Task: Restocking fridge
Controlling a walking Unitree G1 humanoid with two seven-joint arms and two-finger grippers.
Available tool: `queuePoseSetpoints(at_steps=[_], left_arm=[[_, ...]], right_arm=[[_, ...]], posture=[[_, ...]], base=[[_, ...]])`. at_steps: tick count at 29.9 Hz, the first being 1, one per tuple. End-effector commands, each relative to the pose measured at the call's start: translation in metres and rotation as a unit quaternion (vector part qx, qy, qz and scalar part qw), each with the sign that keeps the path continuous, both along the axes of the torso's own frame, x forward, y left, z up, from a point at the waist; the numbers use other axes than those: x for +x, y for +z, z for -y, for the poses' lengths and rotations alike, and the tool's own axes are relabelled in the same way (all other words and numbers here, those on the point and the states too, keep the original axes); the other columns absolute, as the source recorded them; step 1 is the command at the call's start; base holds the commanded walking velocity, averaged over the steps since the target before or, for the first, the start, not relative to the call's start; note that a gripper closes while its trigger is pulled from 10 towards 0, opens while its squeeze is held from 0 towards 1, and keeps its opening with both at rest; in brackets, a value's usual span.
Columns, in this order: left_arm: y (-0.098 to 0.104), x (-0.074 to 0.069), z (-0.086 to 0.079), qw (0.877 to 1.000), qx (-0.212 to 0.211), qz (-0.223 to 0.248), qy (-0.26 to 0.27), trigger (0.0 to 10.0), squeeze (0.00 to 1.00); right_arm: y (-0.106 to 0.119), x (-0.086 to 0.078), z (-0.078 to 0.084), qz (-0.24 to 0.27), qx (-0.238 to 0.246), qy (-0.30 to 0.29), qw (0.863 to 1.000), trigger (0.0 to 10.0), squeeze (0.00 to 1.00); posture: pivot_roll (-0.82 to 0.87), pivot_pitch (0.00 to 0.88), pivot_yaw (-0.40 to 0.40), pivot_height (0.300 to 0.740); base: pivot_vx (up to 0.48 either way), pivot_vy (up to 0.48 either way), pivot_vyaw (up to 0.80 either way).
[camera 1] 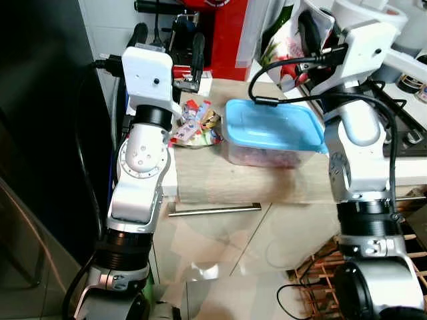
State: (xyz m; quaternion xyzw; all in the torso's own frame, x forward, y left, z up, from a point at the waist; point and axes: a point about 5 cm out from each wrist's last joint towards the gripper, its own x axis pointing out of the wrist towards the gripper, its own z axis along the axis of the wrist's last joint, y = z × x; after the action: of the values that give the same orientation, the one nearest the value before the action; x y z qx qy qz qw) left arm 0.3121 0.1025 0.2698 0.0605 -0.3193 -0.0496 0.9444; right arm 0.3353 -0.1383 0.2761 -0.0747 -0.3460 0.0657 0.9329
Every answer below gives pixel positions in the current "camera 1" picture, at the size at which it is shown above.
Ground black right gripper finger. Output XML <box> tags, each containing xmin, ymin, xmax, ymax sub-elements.
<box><xmin>298</xmin><ymin>10</ymin><xmax>324</xmax><ymax>57</ymax></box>

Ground black fridge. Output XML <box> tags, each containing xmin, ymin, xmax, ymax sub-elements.
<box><xmin>0</xmin><ymin>0</ymin><xmax>114</xmax><ymax>320</ymax></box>

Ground white paper card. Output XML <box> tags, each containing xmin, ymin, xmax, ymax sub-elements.
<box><xmin>197</xmin><ymin>72</ymin><xmax>214</xmax><ymax>95</ymax></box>

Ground printed white snack bag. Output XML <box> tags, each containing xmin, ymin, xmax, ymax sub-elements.
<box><xmin>259</xmin><ymin>0</ymin><xmax>334</xmax><ymax>94</ymax></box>

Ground red kitchen appliance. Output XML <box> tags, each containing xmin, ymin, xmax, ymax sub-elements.
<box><xmin>170</xmin><ymin>0</ymin><xmax>251</xmax><ymax>82</ymax></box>

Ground colourful snack packets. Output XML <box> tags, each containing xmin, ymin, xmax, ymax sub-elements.
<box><xmin>168</xmin><ymin>99</ymin><xmax>224</xmax><ymax>149</ymax></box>

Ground white rice cooker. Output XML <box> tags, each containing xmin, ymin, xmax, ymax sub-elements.
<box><xmin>330</xmin><ymin>0</ymin><xmax>409</xmax><ymax>41</ymax></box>

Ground dark sauce bottle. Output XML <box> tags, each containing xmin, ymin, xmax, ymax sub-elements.
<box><xmin>397</xmin><ymin>72</ymin><xmax>422</xmax><ymax>94</ymax></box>

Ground white plastic jug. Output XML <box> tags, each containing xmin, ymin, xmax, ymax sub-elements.
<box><xmin>390</xmin><ymin>0</ymin><xmax>427</xmax><ymax>54</ymax></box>

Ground blue lidded food container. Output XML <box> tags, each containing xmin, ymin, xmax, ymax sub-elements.
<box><xmin>222</xmin><ymin>99</ymin><xmax>329</xmax><ymax>169</ymax></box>

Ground black gas stove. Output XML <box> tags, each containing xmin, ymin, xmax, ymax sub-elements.
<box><xmin>364</xmin><ymin>80</ymin><xmax>427</xmax><ymax>157</ymax></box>

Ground white kitchen cabinet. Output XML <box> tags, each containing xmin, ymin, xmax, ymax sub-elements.
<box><xmin>150</xmin><ymin>157</ymin><xmax>427</xmax><ymax>320</ymax></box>

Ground green bag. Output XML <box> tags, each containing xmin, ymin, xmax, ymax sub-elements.
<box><xmin>142</xmin><ymin>283</ymin><xmax>157</xmax><ymax>304</ymax></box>

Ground wooden wine rack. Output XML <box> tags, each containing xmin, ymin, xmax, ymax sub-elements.
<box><xmin>287</xmin><ymin>213</ymin><xmax>427</xmax><ymax>320</ymax></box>

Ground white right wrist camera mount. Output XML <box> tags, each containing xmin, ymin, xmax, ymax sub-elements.
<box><xmin>310</xmin><ymin>20</ymin><xmax>394</xmax><ymax>97</ymax></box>

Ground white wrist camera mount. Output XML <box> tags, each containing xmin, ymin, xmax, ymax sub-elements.
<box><xmin>310</xmin><ymin>20</ymin><xmax>394</xmax><ymax>97</ymax></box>
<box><xmin>122</xmin><ymin>44</ymin><xmax>182</xmax><ymax>113</ymax></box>

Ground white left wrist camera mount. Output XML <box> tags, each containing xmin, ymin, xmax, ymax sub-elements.
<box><xmin>122</xmin><ymin>44</ymin><xmax>182</xmax><ymax>113</ymax></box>

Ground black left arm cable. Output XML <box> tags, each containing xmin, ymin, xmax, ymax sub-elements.
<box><xmin>72</xmin><ymin>59</ymin><xmax>127</xmax><ymax>221</ymax></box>

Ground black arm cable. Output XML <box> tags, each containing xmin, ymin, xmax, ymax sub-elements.
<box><xmin>248</xmin><ymin>55</ymin><xmax>400</xmax><ymax>201</ymax></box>
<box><xmin>72</xmin><ymin>59</ymin><xmax>127</xmax><ymax>221</ymax></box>

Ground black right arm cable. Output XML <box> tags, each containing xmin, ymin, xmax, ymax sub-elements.
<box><xmin>248</xmin><ymin>55</ymin><xmax>400</xmax><ymax>201</ymax></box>

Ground metal drawer handle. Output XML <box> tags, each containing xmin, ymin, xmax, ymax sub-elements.
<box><xmin>167</xmin><ymin>202</ymin><xmax>262</xmax><ymax>217</ymax></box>

